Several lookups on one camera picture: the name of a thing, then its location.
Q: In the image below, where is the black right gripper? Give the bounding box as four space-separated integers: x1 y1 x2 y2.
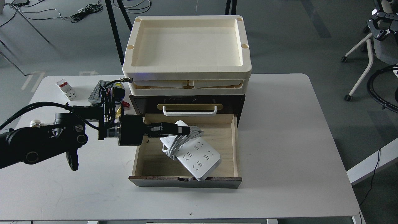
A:
367 0 398 42

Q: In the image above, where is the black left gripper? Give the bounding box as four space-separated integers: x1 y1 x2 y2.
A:
118 114 190 146

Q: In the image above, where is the white power cord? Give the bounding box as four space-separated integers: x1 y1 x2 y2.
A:
162 126 205 161

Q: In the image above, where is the white power strip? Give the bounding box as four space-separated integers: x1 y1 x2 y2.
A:
160 126 221 181

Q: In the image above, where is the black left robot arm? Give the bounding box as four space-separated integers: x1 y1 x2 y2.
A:
0 78 190 171

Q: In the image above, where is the dark wooden cabinet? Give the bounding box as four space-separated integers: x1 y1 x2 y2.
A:
129 95 246 126

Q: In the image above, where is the white office chair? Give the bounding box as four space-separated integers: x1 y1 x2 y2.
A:
341 0 397 101

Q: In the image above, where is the open wooden drawer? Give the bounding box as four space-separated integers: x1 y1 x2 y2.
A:
129 114 243 189

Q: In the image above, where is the metal mesh power supply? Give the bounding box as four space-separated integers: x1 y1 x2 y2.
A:
88 80 124 105

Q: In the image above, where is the cream plastic tray organizer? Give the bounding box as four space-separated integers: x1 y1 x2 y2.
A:
122 15 252 96

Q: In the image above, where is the small white circuit breaker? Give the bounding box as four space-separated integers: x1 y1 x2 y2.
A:
56 79 77 100

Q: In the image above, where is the white table beam right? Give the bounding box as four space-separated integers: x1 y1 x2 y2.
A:
347 145 398 185

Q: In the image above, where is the white drawer handle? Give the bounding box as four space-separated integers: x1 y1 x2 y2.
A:
163 105 217 117

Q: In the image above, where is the brass valve red handle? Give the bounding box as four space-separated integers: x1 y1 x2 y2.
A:
115 101 130 119

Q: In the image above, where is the black floor cable bundle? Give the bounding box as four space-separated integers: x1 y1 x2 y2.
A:
70 3 104 23

